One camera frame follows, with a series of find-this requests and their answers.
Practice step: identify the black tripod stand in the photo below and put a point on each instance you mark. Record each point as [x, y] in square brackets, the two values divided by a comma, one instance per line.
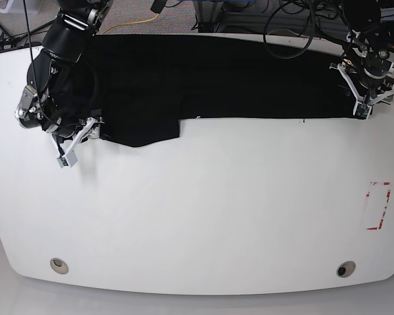
[6, 39]

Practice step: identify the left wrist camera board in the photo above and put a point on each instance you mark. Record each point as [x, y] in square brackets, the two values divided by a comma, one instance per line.
[362, 110]

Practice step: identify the white storage box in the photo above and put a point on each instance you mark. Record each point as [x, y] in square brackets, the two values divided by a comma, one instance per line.
[5, 6]

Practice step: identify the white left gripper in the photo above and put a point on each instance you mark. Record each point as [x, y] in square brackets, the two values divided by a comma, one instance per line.
[367, 92]

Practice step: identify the aluminium frame post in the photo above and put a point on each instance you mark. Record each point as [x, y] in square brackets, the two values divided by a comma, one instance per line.
[207, 13]

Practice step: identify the right table cable grommet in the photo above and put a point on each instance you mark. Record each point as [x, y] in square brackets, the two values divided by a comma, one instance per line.
[346, 269]

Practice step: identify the table cable grommet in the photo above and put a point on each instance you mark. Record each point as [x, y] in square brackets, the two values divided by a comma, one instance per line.
[346, 269]
[59, 266]

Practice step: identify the red tape rectangle marking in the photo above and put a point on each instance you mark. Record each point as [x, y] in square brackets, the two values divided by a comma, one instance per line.
[376, 203]

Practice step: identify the left table cable grommet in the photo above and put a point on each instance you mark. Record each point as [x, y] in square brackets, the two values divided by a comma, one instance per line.
[59, 266]

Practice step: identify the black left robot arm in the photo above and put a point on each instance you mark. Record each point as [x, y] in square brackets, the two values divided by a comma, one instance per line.
[367, 62]

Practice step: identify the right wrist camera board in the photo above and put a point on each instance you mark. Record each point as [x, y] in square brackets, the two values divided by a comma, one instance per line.
[67, 160]

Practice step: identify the black T-shirt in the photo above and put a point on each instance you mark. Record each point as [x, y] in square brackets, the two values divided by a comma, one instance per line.
[145, 85]

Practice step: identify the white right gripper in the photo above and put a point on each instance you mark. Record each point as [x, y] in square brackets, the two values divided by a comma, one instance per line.
[91, 128]

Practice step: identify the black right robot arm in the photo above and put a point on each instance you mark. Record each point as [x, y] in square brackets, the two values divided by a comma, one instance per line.
[62, 65]

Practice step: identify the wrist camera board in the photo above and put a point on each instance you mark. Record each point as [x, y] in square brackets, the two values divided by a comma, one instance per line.
[67, 160]
[362, 110]

